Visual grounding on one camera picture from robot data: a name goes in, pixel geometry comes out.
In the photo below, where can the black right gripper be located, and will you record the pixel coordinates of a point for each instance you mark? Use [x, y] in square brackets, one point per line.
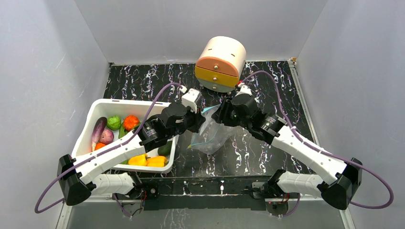
[222, 113]

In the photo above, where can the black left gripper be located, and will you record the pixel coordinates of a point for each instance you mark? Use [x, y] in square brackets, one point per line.
[198, 120]

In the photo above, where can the clear zip top bag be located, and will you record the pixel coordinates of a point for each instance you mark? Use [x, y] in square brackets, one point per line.
[212, 135]

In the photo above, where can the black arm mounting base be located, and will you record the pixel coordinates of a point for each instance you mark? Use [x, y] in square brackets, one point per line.
[250, 192]

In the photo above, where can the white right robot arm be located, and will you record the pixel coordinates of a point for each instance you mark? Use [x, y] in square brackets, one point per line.
[334, 180]

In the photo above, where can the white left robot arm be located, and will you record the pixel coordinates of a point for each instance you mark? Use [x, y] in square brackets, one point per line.
[83, 173]

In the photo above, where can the dark green avocado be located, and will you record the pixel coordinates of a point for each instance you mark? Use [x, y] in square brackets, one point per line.
[165, 150]

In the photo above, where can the yellow orange bell pepper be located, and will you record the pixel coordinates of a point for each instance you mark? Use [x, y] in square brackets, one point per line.
[157, 161]

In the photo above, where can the round pastel drawer cabinet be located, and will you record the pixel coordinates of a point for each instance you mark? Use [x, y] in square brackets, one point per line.
[220, 65]

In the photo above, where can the orange pumpkin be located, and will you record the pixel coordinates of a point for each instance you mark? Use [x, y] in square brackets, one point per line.
[130, 122]

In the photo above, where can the green cucumber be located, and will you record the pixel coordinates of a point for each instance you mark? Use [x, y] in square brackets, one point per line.
[122, 131]

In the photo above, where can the green cabbage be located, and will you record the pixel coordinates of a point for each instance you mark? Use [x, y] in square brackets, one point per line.
[114, 123]

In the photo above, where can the red onion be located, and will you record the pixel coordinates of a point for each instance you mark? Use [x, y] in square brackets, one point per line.
[106, 137]

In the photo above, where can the purple eggplant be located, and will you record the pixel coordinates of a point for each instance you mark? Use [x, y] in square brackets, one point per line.
[97, 131]

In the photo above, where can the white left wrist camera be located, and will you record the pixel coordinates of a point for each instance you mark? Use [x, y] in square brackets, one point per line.
[190, 99]

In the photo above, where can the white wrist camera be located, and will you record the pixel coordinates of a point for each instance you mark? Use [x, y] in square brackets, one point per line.
[242, 88]
[190, 99]

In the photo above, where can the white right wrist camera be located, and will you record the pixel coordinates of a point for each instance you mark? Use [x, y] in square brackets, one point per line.
[242, 88]

